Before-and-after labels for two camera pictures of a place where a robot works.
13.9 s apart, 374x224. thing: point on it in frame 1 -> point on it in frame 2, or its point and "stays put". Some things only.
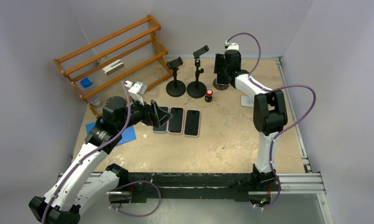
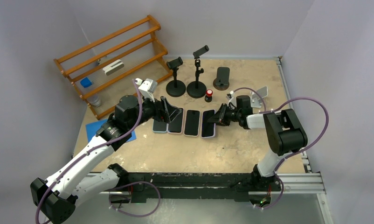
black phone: [191, 126] stays put
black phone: [223, 77] -> [208, 129]
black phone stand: [175, 88] stays put
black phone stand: [197, 89] stays put
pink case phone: [175, 124] stays put
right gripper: [219, 60] -> [219, 116]
